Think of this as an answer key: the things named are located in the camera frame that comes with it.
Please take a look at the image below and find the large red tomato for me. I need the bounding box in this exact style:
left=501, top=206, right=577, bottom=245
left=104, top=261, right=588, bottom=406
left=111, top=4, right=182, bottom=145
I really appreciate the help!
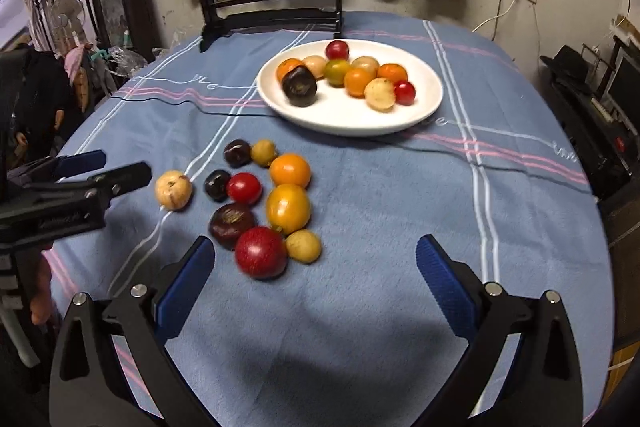
left=234, top=227, right=288, bottom=280

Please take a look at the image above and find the dark purple plum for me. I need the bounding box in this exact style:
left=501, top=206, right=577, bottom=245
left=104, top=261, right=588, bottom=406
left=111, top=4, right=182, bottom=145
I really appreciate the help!
left=281, top=65, right=317, bottom=107

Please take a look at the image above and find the person left hand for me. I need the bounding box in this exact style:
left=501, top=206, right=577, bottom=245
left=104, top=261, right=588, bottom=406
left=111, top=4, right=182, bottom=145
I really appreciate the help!
left=30, top=255, right=53, bottom=325

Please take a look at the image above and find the tan onion like fruit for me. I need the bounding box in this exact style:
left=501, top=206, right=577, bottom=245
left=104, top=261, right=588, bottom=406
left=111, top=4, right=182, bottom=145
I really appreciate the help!
left=154, top=170, right=193, bottom=211

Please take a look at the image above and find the small dark plum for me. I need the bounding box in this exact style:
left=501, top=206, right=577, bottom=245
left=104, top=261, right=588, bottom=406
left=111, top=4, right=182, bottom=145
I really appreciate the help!
left=204, top=169, right=231, bottom=202

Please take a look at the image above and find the dark maroon plum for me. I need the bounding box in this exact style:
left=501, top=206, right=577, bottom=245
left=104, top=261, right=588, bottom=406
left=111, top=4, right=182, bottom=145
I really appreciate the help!
left=208, top=202, right=257, bottom=251

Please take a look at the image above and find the dark plum top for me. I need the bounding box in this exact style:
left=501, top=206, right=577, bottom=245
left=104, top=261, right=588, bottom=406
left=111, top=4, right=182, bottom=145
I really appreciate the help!
left=224, top=139, right=252, bottom=169

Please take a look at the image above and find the blue striped tablecloth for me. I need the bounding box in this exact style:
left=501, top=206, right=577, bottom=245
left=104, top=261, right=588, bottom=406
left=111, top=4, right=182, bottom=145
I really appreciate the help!
left=48, top=13, right=614, bottom=426

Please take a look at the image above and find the small olive yellow fruit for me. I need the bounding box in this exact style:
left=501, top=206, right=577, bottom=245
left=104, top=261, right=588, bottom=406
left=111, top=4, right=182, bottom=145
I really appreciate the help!
left=250, top=140, right=279, bottom=168

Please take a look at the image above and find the standing fan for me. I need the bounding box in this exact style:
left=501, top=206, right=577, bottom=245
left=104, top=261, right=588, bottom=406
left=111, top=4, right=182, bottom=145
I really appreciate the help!
left=44, top=0, right=86, bottom=55

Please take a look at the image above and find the yellow orange tomato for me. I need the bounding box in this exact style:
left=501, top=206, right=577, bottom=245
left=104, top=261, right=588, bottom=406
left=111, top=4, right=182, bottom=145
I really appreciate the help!
left=265, top=184, right=311, bottom=235

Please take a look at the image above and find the orange fruit on cloth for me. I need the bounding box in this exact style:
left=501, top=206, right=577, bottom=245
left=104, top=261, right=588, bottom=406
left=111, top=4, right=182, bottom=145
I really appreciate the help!
left=269, top=153, right=312, bottom=188

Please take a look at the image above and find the orange fruit left plate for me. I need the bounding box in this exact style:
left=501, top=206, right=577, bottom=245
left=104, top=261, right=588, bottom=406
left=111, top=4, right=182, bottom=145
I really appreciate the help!
left=276, top=58, right=304, bottom=82

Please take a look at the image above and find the orange fruit plate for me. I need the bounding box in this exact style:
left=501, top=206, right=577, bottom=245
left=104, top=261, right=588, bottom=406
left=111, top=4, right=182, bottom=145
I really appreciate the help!
left=276, top=58, right=304, bottom=82
left=344, top=68, right=374, bottom=98

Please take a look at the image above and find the small red tomato on plate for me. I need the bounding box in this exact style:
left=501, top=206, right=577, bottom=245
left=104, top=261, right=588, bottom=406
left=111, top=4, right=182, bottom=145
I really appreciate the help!
left=394, top=80, right=416, bottom=106

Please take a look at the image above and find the pale beige speckled fruit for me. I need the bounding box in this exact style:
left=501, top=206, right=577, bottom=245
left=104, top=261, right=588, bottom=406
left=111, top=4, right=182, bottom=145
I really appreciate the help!
left=364, top=78, right=396, bottom=113

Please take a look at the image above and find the white round plate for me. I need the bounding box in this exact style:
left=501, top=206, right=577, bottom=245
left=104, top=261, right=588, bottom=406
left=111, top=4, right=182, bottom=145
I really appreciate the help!
left=256, top=40, right=444, bottom=136

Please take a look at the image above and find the pale peach fruit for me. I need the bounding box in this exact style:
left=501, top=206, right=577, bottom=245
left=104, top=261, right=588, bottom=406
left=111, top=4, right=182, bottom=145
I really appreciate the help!
left=303, top=55, right=328, bottom=80

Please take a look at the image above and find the orange tangerine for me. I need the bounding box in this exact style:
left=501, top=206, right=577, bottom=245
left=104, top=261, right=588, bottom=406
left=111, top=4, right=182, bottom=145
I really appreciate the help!
left=378, top=63, right=408, bottom=84

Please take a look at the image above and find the orange fruit centre plate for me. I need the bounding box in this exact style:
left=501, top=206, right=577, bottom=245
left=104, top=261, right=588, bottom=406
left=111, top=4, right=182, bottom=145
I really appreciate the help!
left=344, top=68, right=374, bottom=98

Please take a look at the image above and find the green yellow tomato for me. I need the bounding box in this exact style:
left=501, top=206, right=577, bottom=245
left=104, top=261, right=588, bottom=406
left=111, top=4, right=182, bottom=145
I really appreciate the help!
left=323, top=58, right=352, bottom=88

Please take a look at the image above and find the beige round fruit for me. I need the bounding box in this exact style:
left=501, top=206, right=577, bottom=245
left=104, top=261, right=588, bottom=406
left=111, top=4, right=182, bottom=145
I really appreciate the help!
left=352, top=56, right=380, bottom=78

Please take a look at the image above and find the red plum on plate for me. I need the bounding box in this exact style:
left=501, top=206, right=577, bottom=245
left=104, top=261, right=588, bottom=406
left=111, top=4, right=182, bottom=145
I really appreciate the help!
left=324, top=40, right=349, bottom=61

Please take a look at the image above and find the computer monitor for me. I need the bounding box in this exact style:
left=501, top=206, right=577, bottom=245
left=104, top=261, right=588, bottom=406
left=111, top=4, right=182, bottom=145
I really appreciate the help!
left=601, top=48, right=640, bottom=129

